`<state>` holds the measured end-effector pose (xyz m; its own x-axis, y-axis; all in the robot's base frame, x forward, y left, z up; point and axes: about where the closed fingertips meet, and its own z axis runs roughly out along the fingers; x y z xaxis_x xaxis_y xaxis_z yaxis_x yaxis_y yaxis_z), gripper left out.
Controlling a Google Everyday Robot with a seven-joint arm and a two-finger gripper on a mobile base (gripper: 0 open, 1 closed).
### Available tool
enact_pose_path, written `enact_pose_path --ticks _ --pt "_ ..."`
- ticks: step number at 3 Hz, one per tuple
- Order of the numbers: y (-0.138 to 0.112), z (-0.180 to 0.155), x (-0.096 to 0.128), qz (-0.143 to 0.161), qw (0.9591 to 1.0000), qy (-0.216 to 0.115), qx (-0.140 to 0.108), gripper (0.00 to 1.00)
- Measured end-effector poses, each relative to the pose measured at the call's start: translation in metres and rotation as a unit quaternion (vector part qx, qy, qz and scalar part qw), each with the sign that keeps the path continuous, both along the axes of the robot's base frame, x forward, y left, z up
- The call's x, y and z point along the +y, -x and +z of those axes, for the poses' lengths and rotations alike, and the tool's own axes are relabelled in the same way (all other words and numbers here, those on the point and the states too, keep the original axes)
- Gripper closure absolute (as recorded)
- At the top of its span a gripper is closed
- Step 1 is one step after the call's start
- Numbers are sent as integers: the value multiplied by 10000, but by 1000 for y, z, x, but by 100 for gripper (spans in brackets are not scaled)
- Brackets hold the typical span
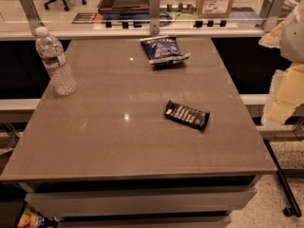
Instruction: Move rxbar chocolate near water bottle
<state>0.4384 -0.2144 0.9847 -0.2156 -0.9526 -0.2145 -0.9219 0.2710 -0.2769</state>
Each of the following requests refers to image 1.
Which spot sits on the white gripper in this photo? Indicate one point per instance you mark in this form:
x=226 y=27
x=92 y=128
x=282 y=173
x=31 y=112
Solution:
x=294 y=37

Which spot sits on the black rxbar chocolate bar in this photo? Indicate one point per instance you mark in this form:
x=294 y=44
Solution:
x=186 y=115

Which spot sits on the clear plastic water bottle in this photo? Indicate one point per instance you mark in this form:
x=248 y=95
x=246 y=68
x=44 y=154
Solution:
x=52 y=54

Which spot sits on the cardboard box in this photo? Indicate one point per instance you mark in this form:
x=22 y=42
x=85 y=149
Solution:
x=214 y=8

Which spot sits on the blue chip bag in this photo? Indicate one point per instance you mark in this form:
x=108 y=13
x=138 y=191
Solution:
x=163 y=50

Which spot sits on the black floor bar with wheel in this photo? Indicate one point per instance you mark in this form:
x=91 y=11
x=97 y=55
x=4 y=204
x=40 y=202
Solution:
x=293 y=209

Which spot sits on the grey table drawer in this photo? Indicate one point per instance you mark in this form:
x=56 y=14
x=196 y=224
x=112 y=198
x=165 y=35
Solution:
x=141 y=201

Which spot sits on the grey tray bin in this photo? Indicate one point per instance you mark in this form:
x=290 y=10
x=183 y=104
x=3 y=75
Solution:
x=125 y=0

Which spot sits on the colourful snack bin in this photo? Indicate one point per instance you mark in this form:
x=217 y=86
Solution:
x=30 y=218

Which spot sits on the right metal bracket post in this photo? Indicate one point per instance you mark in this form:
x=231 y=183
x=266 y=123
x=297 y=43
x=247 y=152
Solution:
x=269 y=13

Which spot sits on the metal bracket post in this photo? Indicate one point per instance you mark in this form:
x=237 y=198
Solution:
x=154 y=16
x=269 y=13
x=34 y=20

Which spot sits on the middle metal bracket post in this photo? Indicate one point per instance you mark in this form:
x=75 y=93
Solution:
x=154 y=16

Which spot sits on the left metal bracket post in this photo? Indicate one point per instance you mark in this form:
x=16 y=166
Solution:
x=34 y=20

